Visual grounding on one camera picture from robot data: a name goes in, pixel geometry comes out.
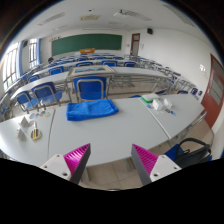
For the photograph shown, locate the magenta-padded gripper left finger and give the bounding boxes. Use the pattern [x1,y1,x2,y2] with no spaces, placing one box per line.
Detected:
[39,143,92,185]

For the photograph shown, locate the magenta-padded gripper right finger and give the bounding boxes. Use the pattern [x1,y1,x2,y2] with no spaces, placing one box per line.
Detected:
[130,143,183,186]

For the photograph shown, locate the blue towel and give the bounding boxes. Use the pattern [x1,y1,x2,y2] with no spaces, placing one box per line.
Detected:
[65,98,120,122]

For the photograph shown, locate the black bag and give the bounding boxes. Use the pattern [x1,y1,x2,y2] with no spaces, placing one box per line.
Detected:
[174,137,213,168]

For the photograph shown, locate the small white box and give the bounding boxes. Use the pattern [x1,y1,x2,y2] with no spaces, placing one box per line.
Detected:
[163,98,174,110]
[151,98,164,111]

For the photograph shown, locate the white folded card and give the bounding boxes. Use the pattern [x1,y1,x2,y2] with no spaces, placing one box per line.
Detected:
[16,128,28,141]
[18,115,34,130]

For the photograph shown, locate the green and white box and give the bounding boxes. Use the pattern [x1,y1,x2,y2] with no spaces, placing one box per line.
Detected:
[140,93,160,103]

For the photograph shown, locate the long grey desk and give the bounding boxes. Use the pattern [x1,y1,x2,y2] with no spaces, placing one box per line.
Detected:
[9,70,72,103]
[65,65,175,101]

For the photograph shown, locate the framed picture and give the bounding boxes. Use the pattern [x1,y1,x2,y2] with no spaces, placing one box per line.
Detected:
[66,64,116,81]

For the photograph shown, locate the red-brown door with window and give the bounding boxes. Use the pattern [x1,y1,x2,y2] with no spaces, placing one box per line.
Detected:
[201,53,224,130]

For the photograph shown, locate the rows of blue chairs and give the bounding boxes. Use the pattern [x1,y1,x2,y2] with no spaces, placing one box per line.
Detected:
[19,53,201,98]

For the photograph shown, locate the orange lectern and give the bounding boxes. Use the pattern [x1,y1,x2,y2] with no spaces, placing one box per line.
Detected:
[79,48,96,55]

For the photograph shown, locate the large window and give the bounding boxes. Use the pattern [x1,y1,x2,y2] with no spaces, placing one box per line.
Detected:
[2,44,20,91]

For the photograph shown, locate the narrow window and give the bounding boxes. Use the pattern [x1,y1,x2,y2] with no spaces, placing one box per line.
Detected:
[28,38,39,69]

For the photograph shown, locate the blue curtain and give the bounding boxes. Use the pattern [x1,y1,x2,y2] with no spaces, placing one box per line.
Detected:
[17,41,25,77]
[36,38,43,65]

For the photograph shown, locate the green chalkboard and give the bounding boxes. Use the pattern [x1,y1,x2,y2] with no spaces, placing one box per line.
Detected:
[50,33,123,57]

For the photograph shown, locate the brown classroom door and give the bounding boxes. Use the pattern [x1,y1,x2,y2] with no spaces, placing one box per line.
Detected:
[129,32,142,56]

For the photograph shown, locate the ceiling air vent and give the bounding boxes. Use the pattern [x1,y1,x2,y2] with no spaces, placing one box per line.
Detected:
[79,13,101,22]

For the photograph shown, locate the ceiling lights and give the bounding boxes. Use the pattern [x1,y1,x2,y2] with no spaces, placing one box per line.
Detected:
[37,8,198,33]

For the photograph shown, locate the ceiling projector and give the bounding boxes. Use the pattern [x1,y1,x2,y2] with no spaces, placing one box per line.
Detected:
[113,9,130,18]

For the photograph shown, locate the yellow-handled scissors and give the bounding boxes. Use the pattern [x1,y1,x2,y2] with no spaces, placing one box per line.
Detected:
[30,121,43,141]

